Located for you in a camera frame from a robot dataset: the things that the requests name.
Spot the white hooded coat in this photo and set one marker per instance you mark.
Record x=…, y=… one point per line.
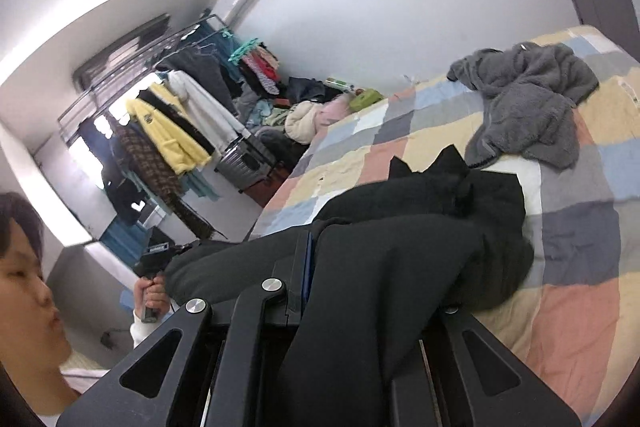
x=205, y=107

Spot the black puffer jacket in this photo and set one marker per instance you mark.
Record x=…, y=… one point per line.
x=390, y=257

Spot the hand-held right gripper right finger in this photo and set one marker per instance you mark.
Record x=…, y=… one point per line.
x=452, y=324

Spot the green round hanger with clothes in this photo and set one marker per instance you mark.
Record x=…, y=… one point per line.
x=257, y=64

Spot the grey fleece jacket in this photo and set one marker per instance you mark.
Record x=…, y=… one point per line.
x=530, y=107

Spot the black power adapter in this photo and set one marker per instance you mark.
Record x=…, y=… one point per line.
x=107, y=339

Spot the person's left forearm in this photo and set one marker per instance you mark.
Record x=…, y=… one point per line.
x=147, y=332

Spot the dark grey hanging garment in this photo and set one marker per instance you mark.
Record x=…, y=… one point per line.
x=205, y=67

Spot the black chair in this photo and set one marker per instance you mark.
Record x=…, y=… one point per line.
x=280, y=147

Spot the pink cushion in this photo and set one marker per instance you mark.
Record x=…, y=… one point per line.
x=335, y=109

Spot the person's white top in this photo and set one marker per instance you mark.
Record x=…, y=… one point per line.
x=75, y=379

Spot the dark crumpled jacket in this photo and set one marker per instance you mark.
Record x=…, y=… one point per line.
x=305, y=89

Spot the silver suitcase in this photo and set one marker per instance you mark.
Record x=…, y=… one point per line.
x=247, y=164

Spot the person's left hand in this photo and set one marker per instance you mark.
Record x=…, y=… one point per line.
x=156, y=294

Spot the black top with white mark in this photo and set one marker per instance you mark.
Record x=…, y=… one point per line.
x=122, y=192

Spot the teal hanging garment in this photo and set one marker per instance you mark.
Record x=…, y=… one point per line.
x=200, y=187

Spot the brown patterned garment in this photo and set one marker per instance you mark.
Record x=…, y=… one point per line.
x=160, y=177

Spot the black hanging garment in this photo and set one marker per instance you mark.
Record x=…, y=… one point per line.
x=175, y=117

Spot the light blue clothes pile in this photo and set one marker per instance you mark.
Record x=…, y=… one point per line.
x=262, y=112

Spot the bed with patchwork blanket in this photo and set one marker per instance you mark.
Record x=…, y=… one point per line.
x=575, y=307

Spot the person's head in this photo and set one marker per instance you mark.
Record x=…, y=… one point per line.
x=25, y=297

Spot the yellow fluffy coat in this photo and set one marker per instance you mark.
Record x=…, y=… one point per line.
x=170, y=137

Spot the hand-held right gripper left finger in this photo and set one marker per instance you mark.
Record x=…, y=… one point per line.
x=309, y=277

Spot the metal clothes rack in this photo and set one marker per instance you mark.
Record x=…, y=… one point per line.
x=125, y=62

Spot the cream fluffy garment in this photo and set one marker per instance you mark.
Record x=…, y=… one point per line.
x=305, y=122

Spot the white wall charger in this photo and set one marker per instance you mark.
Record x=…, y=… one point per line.
x=415, y=79

